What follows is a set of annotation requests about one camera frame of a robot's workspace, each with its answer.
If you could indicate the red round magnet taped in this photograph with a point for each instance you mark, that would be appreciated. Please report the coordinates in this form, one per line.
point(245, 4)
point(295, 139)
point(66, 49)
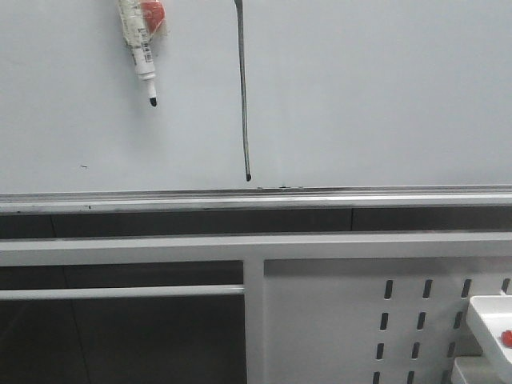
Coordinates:
point(154, 16)

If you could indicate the white whiteboard marker black tip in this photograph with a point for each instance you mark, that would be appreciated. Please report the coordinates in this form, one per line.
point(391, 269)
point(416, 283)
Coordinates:
point(137, 38)

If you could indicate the large white whiteboard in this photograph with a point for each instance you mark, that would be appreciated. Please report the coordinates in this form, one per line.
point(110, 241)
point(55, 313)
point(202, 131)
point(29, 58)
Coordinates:
point(283, 94)

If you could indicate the white slotted pegboard panel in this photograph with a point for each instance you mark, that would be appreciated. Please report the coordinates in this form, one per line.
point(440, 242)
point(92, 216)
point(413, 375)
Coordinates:
point(389, 320)

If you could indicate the white plastic bin upper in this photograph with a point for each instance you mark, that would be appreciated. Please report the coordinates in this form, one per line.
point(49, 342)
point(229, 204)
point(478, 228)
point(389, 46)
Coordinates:
point(487, 317)

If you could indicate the white plastic bin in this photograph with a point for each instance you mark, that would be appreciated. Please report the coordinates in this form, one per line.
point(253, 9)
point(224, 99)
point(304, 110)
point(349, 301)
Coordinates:
point(487, 317)
point(473, 370)

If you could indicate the white plastic bin lower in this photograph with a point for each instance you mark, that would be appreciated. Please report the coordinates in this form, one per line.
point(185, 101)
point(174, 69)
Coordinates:
point(473, 370)

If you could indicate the small red object in bin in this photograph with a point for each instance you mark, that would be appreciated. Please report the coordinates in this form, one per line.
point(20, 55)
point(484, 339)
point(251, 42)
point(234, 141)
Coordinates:
point(506, 338)

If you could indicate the white metal frame rack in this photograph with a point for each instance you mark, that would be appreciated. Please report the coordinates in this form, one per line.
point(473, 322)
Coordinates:
point(168, 310)

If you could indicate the aluminium whiteboard tray rail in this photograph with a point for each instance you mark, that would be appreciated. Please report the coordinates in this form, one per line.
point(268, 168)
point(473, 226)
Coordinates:
point(255, 199)

